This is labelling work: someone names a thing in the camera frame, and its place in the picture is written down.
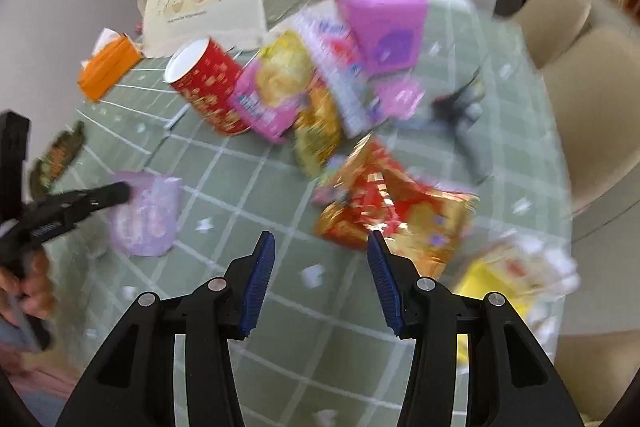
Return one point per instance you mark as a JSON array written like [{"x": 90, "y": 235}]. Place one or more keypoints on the red cylindrical can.
[{"x": 215, "y": 92}]

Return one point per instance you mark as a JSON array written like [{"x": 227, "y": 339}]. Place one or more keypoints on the purple plastic container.
[{"x": 380, "y": 22}]

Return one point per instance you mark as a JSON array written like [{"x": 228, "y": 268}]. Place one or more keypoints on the red gold foil packet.
[{"x": 370, "y": 197}]

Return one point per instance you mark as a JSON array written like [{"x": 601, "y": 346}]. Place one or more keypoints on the lilac plastic bag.
[{"x": 145, "y": 217}]

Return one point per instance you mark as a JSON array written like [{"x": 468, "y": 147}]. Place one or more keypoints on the yellow clear packet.
[{"x": 485, "y": 282}]

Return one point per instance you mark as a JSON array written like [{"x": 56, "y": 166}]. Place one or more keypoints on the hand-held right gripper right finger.
[{"x": 382, "y": 277}]

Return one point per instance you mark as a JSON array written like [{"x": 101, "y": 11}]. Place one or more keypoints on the beige chair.
[
  {"x": 600, "y": 377},
  {"x": 595, "y": 107},
  {"x": 550, "y": 17}
]

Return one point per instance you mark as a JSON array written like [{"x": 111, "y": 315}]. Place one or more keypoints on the green red wrapper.
[{"x": 57, "y": 152}]

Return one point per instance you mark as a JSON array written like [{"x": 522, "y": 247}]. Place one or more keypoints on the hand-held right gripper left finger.
[{"x": 260, "y": 277}]

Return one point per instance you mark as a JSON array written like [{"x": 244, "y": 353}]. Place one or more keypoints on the pink snack packet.
[{"x": 260, "y": 107}]

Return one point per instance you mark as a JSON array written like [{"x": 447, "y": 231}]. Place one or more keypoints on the person's left hand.
[{"x": 37, "y": 287}]

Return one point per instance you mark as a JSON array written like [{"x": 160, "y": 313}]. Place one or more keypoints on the black plastic object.
[{"x": 457, "y": 99}]

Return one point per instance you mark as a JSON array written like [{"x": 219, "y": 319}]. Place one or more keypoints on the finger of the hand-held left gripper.
[{"x": 100, "y": 196}]

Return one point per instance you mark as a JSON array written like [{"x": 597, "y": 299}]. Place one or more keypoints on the person's pink clothing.
[{"x": 35, "y": 377}]

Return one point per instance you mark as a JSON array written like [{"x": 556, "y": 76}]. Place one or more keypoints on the white red print packet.
[{"x": 345, "y": 82}]

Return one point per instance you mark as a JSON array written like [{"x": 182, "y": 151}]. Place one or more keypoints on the yellow gold snack packet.
[{"x": 317, "y": 132}]

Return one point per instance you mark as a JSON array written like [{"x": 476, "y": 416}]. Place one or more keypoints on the orange tissue box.
[{"x": 107, "y": 67}]

